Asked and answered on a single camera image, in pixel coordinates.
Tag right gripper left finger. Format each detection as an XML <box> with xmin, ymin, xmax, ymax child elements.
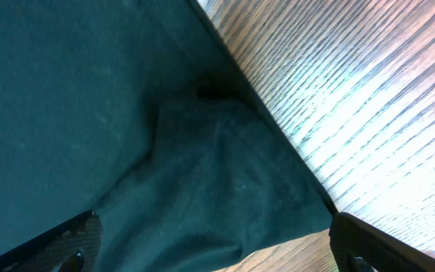
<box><xmin>0</xmin><ymin>210</ymin><xmax>103</xmax><ymax>272</ymax></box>

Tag black t-shirt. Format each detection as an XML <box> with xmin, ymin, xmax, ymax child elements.
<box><xmin>0</xmin><ymin>0</ymin><xmax>332</xmax><ymax>271</ymax></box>

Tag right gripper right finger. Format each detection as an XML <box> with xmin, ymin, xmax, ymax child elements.
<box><xmin>329</xmin><ymin>212</ymin><xmax>435</xmax><ymax>272</ymax></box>

